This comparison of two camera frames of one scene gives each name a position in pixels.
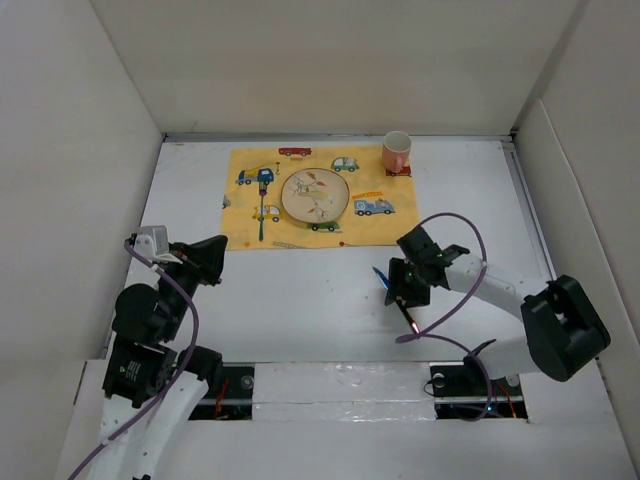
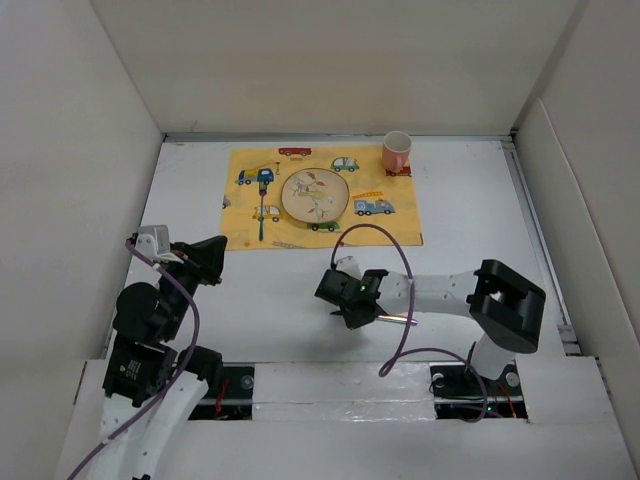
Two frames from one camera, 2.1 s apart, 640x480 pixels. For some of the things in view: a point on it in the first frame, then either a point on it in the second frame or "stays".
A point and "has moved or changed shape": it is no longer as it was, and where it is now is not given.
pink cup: [396, 150] stays
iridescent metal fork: [263, 192] stays
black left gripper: [204, 256] stays
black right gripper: [397, 287] -> [353, 320]
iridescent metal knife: [383, 278] has moved or changed shape
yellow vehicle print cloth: [381, 204] stays
